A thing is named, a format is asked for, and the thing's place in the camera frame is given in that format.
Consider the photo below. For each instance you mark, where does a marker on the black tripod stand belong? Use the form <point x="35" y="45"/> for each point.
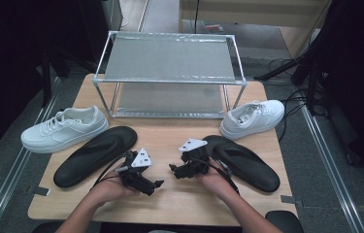
<point x="283" y="68"/>

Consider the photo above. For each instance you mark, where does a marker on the red item on floor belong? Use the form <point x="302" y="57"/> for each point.
<point x="213" y="27"/>

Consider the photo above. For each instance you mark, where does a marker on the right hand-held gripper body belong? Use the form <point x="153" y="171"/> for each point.
<point x="195" y="163"/>

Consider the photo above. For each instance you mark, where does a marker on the light wooden cabinet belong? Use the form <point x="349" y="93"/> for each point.
<point x="234" y="13"/>

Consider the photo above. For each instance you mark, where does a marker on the metal floor rail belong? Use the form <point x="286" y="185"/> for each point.
<point x="335" y="174"/>
<point x="144" y="14"/>
<point x="5" y="194"/>

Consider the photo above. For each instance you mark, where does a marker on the person's left hand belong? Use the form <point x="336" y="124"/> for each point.
<point x="111" y="189"/>

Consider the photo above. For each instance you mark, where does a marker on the black metal stand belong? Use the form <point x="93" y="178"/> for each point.
<point x="46" y="81"/>

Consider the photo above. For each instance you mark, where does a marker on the metal two-tier shoe rack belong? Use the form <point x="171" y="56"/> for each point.
<point x="170" y="58"/>

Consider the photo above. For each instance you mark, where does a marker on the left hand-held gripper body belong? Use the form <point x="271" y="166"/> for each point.
<point x="140" y="159"/>

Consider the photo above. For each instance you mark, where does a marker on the grey metal case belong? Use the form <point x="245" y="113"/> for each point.
<point x="113" y="14"/>

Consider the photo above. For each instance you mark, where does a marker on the grey tape tab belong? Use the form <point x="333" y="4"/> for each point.
<point x="39" y="191"/>
<point x="291" y="199"/>

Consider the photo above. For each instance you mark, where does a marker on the black curtain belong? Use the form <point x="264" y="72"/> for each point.
<point x="8" y="64"/>
<point x="357" y="81"/>

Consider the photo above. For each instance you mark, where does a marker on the person's right hand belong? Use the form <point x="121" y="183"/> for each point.
<point x="218" y="183"/>

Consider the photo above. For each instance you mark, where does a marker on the black slipper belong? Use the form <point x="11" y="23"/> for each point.
<point x="250" y="168"/>
<point x="82" y="161"/>

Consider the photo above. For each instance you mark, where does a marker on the white sneaker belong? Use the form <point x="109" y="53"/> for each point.
<point x="260" y="119"/>
<point x="66" y="132"/>

